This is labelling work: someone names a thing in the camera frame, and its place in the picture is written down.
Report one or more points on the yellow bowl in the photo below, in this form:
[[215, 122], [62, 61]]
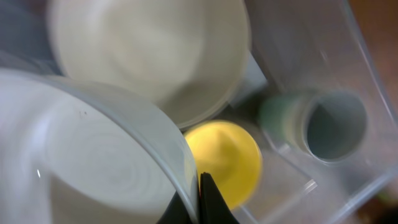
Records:
[[232, 157]]

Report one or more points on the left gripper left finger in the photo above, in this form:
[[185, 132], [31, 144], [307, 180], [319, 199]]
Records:
[[175, 213]]

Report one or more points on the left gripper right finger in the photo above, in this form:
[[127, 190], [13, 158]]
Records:
[[213, 208]]

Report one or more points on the white bowl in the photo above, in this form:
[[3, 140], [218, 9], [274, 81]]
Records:
[[84, 152]]

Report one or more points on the white label in bin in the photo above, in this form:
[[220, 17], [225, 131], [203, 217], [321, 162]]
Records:
[[253, 81]]

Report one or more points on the grey plastic cup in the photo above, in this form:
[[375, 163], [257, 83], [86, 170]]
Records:
[[331, 126]]

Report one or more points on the clear plastic storage bin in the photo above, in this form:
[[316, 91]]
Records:
[[300, 46]]

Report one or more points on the green plastic cup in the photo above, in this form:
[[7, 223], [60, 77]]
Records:
[[274, 115]]

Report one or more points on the cream white plate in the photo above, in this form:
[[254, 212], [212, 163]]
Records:
[[188, 57]]

